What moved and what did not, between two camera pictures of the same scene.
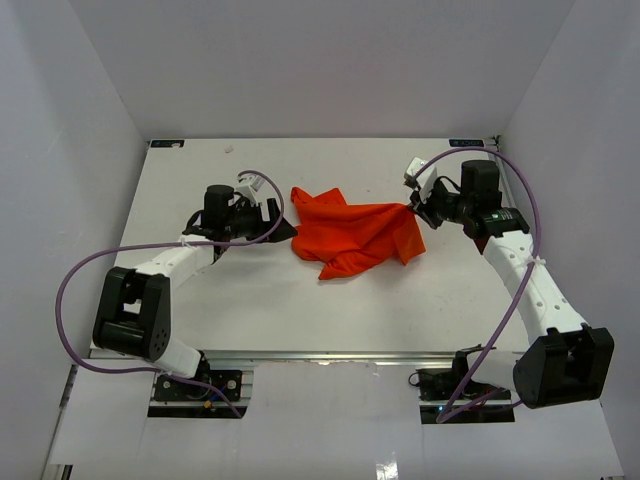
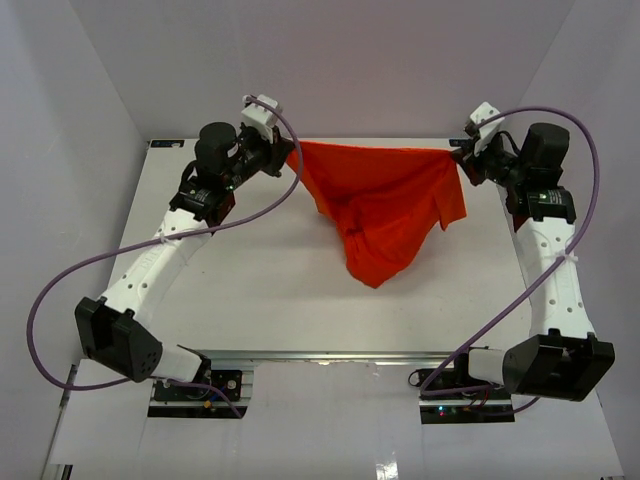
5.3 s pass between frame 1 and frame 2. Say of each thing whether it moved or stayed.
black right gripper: moved
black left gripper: moved
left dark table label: stayed
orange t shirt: moved
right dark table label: stayed
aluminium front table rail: stayed
